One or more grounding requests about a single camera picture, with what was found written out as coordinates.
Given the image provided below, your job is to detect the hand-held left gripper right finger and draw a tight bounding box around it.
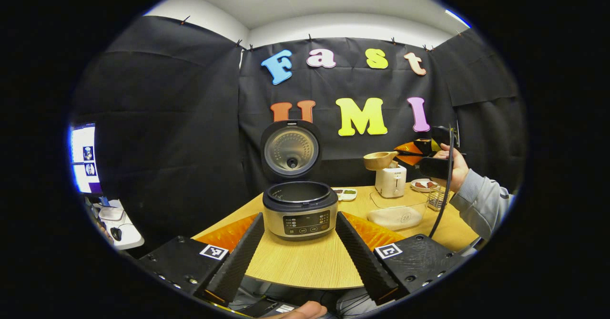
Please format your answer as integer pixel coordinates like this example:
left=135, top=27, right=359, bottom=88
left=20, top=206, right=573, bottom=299
left=335, top=211, right=470, bottom=306

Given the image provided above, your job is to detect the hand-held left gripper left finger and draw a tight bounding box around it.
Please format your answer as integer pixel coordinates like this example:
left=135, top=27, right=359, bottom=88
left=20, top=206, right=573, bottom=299
left=138, top=213, right=265, bottom=305

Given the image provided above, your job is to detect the clear wire chopstick holder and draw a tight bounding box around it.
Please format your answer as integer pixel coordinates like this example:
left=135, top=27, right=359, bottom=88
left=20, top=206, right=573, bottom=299
left=427, top=186, right=451, bottom=211

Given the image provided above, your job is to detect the wooden spoon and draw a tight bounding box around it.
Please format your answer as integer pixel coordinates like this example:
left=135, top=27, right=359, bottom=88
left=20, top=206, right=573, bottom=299
left=363, top=150, right=429, bottom=171

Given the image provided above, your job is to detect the black and silver rice cooker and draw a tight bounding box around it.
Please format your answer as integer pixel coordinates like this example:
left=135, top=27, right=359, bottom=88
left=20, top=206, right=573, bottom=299
left=260, top=120, right=339, bottom=241

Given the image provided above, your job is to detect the white plate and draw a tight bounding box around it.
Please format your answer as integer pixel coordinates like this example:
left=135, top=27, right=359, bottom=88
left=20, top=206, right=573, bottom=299
left=410, top=179, right=441, bottom=193

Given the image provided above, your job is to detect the white toaster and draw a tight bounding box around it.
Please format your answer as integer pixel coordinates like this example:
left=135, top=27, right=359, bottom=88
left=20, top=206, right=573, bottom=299
left=375, top=163, right=407, bottom=198

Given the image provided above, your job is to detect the clear plastic container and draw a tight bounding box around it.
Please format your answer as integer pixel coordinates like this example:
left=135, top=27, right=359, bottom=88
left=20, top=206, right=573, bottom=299
left=367, top=188, right=432, bottom=231

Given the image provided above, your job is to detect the white divided condiment dish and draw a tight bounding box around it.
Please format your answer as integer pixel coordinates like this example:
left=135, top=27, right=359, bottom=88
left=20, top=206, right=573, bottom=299
left=332, top=187, right=358, bottom=202

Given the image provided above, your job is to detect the white side table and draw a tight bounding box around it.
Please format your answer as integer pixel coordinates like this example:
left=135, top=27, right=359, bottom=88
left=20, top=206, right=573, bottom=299
left=93, top=199, right=145, bottom=250

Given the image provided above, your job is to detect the black backdrop cloth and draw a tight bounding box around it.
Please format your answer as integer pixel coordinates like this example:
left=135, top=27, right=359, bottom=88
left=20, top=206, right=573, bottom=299
left=71, top=15, right=527, bottom=253

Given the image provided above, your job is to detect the computer monitor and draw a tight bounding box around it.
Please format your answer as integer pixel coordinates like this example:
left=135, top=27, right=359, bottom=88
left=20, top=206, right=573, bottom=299
left=69, top=123, right=103, bottom=196

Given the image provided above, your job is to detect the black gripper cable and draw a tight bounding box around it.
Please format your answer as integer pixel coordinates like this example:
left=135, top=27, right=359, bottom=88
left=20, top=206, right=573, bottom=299
left=429, top=126, right=459, bottom=238

